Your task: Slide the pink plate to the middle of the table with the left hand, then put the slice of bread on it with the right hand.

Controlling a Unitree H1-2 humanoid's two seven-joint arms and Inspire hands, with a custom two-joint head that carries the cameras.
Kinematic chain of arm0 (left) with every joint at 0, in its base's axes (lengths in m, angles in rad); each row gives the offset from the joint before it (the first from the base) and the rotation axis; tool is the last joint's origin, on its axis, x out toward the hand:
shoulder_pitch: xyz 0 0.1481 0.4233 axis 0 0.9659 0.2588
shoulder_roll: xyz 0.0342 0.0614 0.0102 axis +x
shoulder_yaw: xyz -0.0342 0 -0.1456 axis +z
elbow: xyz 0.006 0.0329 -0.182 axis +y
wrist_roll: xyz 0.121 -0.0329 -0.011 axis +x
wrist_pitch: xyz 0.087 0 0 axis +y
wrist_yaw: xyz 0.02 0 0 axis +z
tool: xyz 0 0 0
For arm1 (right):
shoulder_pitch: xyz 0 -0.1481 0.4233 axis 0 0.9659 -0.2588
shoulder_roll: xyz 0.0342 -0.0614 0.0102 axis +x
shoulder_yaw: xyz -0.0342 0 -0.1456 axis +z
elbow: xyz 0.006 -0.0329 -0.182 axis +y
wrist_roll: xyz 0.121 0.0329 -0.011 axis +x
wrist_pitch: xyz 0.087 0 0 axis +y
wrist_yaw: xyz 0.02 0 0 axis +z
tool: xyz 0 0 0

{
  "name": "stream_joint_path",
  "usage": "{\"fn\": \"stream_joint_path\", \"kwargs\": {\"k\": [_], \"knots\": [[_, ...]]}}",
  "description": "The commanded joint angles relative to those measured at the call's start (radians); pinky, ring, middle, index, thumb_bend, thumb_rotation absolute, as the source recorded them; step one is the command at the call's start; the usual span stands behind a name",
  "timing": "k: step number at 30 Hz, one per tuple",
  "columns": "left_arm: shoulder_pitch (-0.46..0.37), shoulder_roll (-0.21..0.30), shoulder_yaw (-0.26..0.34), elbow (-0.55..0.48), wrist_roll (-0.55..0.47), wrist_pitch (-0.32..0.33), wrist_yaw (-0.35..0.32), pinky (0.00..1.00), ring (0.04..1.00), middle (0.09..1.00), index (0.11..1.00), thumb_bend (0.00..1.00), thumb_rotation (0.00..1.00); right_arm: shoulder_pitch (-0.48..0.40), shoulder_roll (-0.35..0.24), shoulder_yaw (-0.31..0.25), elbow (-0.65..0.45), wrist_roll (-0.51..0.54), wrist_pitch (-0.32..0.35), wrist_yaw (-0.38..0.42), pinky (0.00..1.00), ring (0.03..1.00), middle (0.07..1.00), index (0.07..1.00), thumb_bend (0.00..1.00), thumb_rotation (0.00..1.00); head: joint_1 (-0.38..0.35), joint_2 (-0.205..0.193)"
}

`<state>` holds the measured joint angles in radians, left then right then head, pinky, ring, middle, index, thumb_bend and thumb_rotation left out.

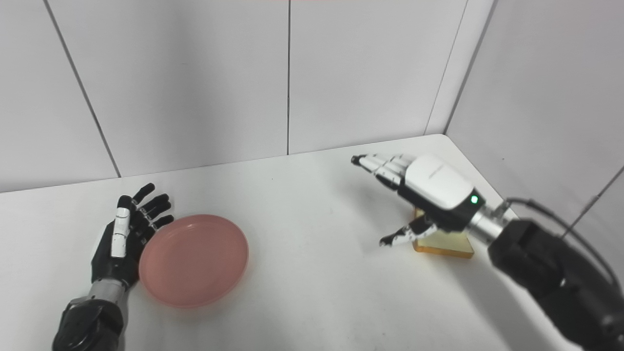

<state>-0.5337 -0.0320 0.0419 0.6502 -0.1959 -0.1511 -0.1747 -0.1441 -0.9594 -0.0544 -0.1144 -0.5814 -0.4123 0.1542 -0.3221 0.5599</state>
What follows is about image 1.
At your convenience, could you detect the slice of white bread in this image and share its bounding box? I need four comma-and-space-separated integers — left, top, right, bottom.
412, 207, 475, 259

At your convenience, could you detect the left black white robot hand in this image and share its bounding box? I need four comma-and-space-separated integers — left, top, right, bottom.
90, 182, 175, 290

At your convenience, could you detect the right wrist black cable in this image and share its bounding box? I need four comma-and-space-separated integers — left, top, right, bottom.
504, 197, 624, 294

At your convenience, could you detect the pink round plate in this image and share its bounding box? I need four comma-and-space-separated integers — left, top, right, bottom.
138, 214, 250, 309

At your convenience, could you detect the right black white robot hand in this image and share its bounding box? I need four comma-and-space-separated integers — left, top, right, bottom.
350, 153, 486, 248

